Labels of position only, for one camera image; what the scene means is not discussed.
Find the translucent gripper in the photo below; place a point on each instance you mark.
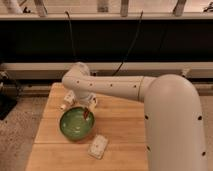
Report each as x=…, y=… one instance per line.
x=87, y=103

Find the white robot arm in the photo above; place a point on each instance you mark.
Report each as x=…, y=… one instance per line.
x=175, y=136

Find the green ceramic bowl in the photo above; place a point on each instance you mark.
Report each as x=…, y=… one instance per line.
x=73, y=125

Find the white paper cup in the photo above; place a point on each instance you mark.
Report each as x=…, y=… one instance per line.
x=94, y=102

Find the white lying bottle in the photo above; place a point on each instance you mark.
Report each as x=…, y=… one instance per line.
x=68, y=101

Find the white patterned sponge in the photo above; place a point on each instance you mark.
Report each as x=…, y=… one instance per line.
x=98, y=146

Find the dark equipment at left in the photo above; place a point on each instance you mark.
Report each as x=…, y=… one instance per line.
x=10, y=90

